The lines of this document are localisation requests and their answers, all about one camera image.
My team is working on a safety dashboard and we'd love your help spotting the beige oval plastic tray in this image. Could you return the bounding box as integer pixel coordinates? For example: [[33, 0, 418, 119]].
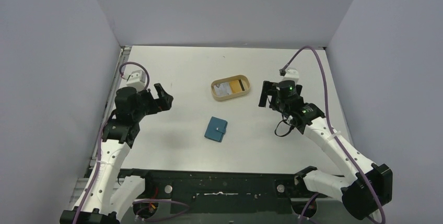
[[210, 75, 251, 102]]

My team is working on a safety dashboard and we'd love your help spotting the teal leather card holder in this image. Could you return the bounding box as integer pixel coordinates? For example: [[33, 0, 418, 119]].
[[204, 116, 228, 143]]

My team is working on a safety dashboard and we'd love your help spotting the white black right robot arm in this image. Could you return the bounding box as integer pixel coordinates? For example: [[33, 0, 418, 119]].
[[259, 80, 393, 220]]

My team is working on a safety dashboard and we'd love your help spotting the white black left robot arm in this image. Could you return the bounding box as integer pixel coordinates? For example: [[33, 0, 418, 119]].
[[60, 83, 173, 223]]

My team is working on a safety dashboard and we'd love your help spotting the grey VIP card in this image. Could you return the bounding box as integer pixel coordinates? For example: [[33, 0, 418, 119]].
[[214, 82, 232, 97]]

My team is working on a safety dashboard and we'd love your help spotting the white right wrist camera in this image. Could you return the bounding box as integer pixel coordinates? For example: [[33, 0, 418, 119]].
[[282, 68, 299, 84]]

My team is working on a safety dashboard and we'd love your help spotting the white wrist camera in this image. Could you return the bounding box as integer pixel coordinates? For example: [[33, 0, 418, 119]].
[[282, 68, 299, 84], [125, 70, 147, 91]]

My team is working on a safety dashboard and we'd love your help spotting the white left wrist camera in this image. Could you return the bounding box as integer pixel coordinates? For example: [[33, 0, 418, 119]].
[[125, 70, 147, 91]]

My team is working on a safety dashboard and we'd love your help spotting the aluminium frame rail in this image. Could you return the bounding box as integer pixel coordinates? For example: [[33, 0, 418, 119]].
[[82, 45, 132, 179]]

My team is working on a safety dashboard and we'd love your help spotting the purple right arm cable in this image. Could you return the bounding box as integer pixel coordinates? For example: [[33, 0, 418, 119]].
[[279, 45, 387, 224]]

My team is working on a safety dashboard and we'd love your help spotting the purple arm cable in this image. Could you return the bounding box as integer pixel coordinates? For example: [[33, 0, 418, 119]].
[[71, 62, 191, 224], [279, 45, 387, 224]]

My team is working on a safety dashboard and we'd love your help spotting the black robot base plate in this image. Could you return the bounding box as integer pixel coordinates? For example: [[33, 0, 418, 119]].
[[107, 169, 328, 216]]

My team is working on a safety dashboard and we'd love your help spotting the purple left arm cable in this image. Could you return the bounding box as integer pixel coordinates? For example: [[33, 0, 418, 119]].
[[71, 62, 191, 224]]

